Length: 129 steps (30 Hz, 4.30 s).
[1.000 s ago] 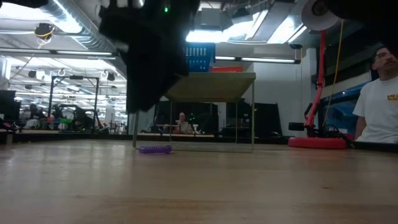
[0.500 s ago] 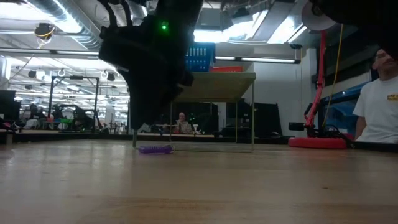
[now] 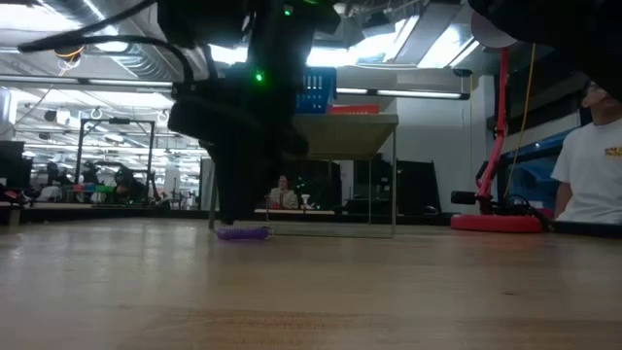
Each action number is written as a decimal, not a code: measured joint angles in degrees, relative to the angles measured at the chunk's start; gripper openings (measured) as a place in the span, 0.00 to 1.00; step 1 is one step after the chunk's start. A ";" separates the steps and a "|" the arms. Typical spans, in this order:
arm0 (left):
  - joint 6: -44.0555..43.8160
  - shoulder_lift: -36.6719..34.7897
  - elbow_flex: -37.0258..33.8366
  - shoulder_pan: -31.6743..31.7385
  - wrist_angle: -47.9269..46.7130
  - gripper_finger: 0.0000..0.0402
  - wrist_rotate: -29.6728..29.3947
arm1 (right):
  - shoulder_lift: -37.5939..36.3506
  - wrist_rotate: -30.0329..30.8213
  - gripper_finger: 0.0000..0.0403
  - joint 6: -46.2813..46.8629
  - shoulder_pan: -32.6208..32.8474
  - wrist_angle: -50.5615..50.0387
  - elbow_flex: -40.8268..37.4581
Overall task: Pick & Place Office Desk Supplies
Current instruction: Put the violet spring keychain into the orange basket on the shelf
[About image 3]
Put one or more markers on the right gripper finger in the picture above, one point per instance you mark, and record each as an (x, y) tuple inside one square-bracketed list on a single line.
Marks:
[(243, 185)]

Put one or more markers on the purple rubber band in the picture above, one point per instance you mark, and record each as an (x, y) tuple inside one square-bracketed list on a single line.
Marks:
[(243, 234)]

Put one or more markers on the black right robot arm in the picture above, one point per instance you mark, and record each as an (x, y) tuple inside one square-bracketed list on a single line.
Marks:
[(559, 34)]

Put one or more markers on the red desk lamp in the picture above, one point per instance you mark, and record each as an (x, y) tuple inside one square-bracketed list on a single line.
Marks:
[(495, 223)]

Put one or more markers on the person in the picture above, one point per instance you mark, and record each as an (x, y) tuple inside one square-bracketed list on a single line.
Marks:
[(588, 170), (283, 197)]

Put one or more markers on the blue plastic basket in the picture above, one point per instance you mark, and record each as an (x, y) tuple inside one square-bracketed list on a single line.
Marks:
[(316, 92)]

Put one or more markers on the orange plastic basket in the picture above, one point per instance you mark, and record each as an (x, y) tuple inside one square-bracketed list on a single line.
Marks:
[(355, 109)]

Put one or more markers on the black monitor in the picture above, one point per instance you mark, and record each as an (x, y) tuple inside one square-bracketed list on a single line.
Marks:
[(413, 187)]

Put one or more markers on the black background rig frame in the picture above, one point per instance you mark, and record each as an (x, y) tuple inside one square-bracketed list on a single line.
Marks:
[(80, 155)]

